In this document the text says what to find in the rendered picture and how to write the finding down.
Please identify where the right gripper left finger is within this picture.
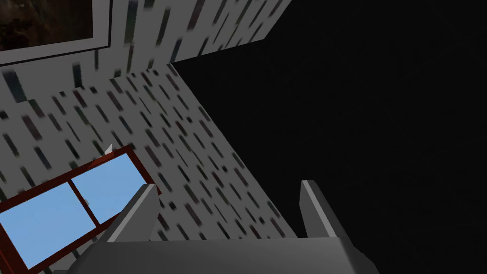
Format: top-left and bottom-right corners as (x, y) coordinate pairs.
(97, 183), (160, 244)

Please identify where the white framed dark picture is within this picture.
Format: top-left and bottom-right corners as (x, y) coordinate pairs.
(0, 0), (113, 65)

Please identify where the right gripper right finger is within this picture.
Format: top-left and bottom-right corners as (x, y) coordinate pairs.
(299, 180), (349, 240)

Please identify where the red framed window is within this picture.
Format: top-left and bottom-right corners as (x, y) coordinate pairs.
(0, 146), (162, 274)

